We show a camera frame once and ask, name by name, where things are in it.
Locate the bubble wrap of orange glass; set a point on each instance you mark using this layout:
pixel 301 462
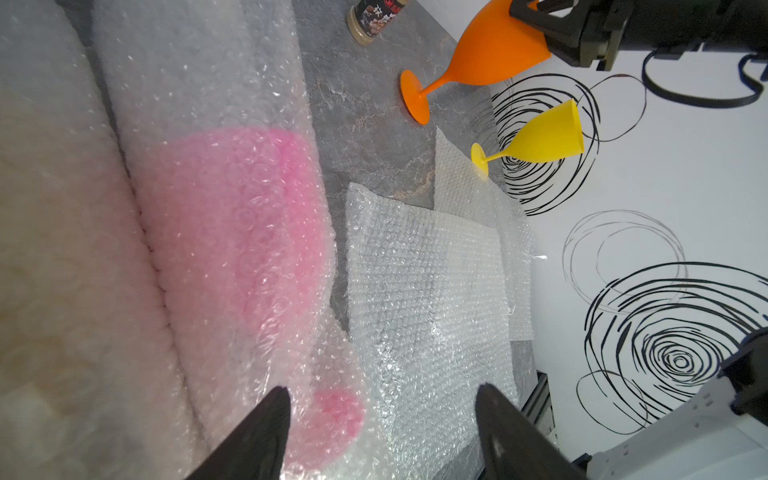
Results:
pixel 429 321

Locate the dark spice jar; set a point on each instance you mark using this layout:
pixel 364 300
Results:
pixel 367 18

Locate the orange wine glass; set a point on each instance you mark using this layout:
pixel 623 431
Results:
pixel 494 47

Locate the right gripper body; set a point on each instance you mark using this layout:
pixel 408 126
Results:
pixel 581 33

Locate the yellow-orange glass in wrap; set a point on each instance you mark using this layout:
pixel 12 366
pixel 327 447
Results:
pixel 90 382

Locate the bubble wrap of yellow glass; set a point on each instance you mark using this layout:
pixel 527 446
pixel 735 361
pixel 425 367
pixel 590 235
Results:
pixel 463 190

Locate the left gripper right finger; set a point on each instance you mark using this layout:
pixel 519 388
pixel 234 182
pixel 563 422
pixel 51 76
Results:
pixel 512 447

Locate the yellow wine glass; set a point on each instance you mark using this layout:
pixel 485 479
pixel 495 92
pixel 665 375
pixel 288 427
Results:
pixel 552 135

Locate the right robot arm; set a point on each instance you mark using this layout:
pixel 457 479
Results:
pixel 649 293

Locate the pink glass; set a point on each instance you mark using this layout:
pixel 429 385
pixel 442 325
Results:
pixel 213 117

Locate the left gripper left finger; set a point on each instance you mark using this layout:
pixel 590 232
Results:
pixel 256 447

